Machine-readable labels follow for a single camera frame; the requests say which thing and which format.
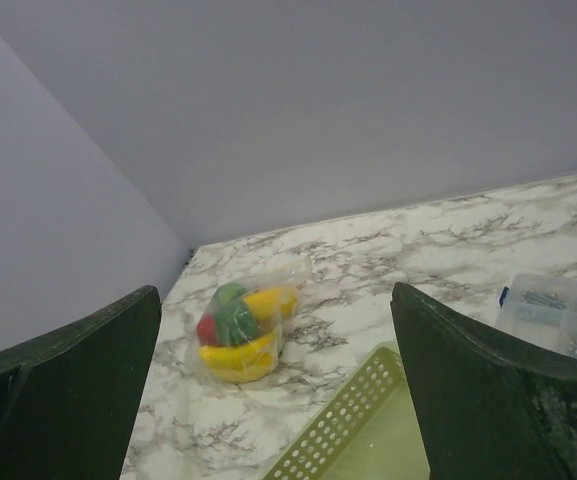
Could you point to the yellow lemon toy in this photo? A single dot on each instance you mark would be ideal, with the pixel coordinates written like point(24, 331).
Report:
point(278, 303)

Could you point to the green watermelon toy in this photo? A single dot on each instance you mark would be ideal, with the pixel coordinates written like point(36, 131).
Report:
point(235, 324)

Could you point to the red bell pepper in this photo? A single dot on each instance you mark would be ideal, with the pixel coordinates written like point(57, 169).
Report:
point(206, 331)

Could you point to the pale green plastic basket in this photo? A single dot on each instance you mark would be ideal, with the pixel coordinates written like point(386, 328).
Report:
point(368, 430)

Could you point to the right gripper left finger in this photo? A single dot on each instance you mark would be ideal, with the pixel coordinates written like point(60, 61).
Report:
point(69, 398)

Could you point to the clear zip top bag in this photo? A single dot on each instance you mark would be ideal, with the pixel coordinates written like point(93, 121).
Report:
point(295, 274)

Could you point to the green bell pepper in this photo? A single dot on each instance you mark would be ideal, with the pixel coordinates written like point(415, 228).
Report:
point(228, 293)

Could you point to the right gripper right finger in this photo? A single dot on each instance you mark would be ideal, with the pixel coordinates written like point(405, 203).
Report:
point(488, 405)

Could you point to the yellow banana bunch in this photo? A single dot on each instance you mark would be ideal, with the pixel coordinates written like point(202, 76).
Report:
point(245, 363)

